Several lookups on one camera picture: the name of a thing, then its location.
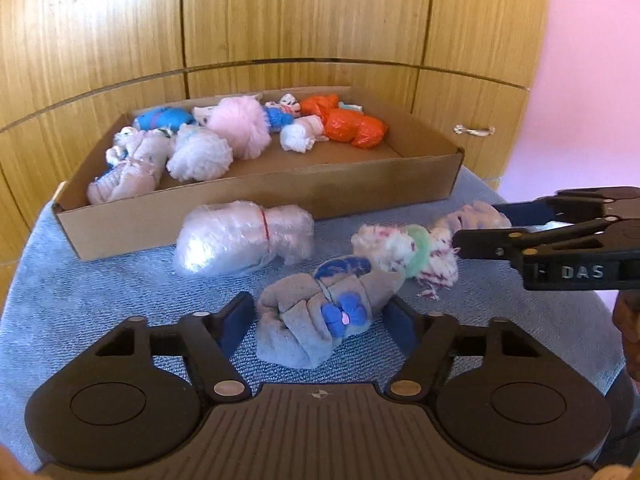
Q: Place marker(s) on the cardboard box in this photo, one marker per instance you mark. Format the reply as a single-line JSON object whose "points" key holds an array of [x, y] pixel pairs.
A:
{"points": [[350, 185]]}

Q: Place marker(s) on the grey cloth bundle blue print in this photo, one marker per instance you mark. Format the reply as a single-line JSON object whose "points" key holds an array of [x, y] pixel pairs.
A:
{"points": [[295, 320]]}

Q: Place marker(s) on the white fluffy sock bundle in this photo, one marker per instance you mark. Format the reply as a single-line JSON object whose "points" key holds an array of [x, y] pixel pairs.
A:
{"points": [[200, 154]]}

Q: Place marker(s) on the teal white cloth bundle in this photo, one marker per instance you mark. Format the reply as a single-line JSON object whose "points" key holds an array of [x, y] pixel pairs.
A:
{"points": [[350, 107]]}

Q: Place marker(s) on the pink fluffy ball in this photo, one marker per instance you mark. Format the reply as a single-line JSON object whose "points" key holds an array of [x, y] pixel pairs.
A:
{"points": [[240, 125]]}

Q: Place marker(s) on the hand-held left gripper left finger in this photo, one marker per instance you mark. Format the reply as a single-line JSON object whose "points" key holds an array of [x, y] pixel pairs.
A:
{"points": [[235, 320]]}

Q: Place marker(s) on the small floral cloth bundle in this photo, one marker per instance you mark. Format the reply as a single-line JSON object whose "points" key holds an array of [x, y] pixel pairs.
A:
{"points": [[290, 102]]}

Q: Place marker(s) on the white lavender cloth bundle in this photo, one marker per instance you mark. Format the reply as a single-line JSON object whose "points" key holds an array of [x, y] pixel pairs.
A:
{"points": [[120, 145]]}

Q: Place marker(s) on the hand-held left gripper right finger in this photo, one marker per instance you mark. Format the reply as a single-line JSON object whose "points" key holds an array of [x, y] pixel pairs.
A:
{"points": [[402, 325]]}

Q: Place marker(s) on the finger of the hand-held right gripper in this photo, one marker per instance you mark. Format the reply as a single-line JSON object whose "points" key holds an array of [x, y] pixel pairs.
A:
{"points": [[515, 212], [485, 244]]}

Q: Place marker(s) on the pink towel bundle blue trim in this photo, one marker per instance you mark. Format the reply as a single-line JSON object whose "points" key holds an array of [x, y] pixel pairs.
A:
{"points": [[130, 172]]}

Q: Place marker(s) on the small blue white bundle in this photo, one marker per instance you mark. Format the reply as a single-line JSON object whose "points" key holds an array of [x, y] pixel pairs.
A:
{"points": [[277, 118]]}

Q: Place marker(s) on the person's right hand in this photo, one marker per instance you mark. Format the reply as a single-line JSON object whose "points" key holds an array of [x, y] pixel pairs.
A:
{"points": [[630, 317]]}

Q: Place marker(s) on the orange plastic bundle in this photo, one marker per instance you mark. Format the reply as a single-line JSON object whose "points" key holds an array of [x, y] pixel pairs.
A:
{"points": [[355, 129]]}

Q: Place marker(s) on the wooden cabinet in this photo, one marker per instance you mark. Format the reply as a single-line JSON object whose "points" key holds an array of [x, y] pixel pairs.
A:
{"points": [[300, 10]]}

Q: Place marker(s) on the speckled sock bundle green band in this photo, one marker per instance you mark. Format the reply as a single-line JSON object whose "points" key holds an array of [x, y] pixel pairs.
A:
{"points": [[395, 252]]}

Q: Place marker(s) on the blue towel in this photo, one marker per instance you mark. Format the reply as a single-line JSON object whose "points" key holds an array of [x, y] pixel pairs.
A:
{"points": [[100, 300]]}

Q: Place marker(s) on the clear plastic wrapped bundle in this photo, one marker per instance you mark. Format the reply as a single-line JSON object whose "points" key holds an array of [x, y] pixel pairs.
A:
{"points": [[225, 240]]}

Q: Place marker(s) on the white floral cloth bundle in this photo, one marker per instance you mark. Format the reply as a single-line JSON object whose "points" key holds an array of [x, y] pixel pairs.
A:
{"points": [[302, 134]]}

